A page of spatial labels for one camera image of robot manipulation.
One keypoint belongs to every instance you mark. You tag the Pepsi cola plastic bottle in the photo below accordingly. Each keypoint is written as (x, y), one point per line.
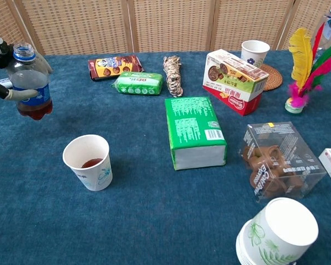
(30, 82)

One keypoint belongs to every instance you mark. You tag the red green biscuit box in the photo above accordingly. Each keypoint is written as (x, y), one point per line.
(231, 82)

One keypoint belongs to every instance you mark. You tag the brown cookie packet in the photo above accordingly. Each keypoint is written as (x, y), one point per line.
(113, 67)

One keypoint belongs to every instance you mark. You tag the green tissue pack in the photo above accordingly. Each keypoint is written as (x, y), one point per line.
(193, 124)

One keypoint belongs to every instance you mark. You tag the green snack packet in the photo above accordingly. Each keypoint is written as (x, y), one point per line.
(139, 84)

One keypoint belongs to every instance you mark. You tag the paper cup with blue print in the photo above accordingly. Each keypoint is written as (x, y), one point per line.
(97, 179)

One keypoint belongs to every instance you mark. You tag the round woven rattan coaster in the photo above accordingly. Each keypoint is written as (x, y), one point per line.
(274, 78)

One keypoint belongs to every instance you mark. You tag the blue carpet table cover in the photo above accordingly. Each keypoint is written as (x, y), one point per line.
(140, 215)

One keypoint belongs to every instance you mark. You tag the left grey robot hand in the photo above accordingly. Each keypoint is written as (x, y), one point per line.
(0, 55)

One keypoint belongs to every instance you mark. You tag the paper cup with flower print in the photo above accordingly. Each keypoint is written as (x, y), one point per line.
(252, 53)

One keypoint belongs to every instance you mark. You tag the colourful feather shuttlecock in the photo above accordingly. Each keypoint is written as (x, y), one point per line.
(302, 55)

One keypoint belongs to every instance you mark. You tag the rattan folding screen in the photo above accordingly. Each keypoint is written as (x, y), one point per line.
(165, 25)

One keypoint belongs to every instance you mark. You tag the leaf print paper cup stack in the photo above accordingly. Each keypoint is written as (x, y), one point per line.
(284, 229)

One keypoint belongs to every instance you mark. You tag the clear box of coffee capsules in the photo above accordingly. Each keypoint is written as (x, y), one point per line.
(278, 165)

